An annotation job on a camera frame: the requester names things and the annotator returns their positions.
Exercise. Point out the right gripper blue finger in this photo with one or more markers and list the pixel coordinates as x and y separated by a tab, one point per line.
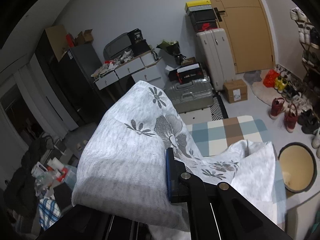
216	211

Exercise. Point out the light grey hoodie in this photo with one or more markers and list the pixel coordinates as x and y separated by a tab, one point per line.
122	168

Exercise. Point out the checked bed sheet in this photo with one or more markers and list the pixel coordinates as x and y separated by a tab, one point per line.
214	137

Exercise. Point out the round yellow stool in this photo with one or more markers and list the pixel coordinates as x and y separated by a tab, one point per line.
298	166

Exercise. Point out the silver flat suitcase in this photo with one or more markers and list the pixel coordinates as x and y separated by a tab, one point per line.
194	95

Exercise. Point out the cardboard box on floor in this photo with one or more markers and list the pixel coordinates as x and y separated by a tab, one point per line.
235	91

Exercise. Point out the red plastic bag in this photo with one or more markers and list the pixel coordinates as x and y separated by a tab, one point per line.
270	78

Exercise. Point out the black red box on suitcase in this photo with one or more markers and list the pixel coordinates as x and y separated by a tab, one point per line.
186	74

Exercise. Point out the white drawer desk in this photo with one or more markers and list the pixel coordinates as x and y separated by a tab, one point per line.
145	67

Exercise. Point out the blue plaid cloth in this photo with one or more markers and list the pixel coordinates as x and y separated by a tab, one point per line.
49	212

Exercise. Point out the white upright suitcase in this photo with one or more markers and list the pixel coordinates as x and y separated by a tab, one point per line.
218	57

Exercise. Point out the dark flower bouquet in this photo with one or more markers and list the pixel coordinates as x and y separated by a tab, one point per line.
173	49

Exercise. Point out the black red shoebox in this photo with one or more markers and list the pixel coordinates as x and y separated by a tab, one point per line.
203	20

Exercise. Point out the black fridge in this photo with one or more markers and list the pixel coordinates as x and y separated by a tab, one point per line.
68	71

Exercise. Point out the bamboo shoe rack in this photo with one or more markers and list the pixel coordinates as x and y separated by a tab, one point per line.
309	40

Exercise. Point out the wooden door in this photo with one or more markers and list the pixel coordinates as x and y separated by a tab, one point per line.
248	31

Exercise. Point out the yellow lid shoebox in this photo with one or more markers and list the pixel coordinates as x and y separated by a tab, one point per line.
197	5

